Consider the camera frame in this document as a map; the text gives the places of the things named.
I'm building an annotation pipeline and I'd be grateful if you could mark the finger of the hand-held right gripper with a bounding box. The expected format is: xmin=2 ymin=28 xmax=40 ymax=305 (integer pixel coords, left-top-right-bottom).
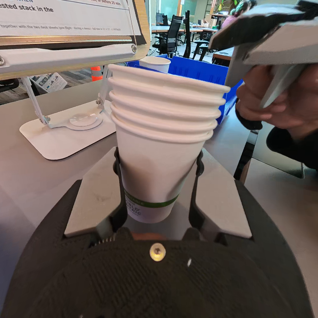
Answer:
xmin=227 ymin=22 xmax=318 ymax=88
xmin=208 ymin=7 xmax=307 ymax=50

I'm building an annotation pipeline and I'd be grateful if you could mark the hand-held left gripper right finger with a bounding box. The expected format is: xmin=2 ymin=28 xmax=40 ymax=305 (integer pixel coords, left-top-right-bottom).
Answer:
xmin=188 ymin=148 xmax=253 ymax=240

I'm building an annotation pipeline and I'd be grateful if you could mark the black office chair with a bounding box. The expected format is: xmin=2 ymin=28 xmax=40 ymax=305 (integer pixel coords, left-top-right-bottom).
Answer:
xmin=153 ymin=15 xmax=184 ymax=57
xmin=184 ymin=10 xmax=214 ymax=61
xmin=0 ymin=78 xmax=20 ymax=93

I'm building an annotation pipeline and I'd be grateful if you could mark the wooden office desk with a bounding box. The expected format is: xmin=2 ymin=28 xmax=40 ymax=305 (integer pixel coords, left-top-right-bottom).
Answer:
xmin=212 ymin=47 xmax=235 ymax=66
xmin=152 ymin=25 xmax=218 ymax=34

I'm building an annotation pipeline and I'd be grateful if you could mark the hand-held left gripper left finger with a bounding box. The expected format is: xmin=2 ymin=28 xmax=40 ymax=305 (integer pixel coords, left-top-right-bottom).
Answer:
xmin=64 ymin=147 xmax=130 ymax=239

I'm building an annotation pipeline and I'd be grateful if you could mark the printed photo leaflet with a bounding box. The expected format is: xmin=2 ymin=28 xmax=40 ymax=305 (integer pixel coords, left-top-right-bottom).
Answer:
xmin=28 ymin=72 xmax=68 ymax=93

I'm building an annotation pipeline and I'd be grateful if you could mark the wooden white document stand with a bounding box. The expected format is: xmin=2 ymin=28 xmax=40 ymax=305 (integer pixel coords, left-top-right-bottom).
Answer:
xmin=0 ymin=0 xmax=151 ymax=160

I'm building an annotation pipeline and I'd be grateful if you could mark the blue plastic bin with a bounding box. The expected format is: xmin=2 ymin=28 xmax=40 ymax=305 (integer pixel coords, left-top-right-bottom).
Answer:
xmin=125 ymin=56 xmax=244 ymax=125

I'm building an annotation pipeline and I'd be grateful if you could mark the person's right hand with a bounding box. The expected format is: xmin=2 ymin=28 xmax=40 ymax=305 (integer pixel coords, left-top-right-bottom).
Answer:
xmin=236 ymin=63 xmax=318 ymax=139

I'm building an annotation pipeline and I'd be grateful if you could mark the printed instruction sheet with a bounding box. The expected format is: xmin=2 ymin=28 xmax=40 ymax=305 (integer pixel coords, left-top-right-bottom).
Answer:
xmin=0 ymin=0 xmax=141 ymax=38

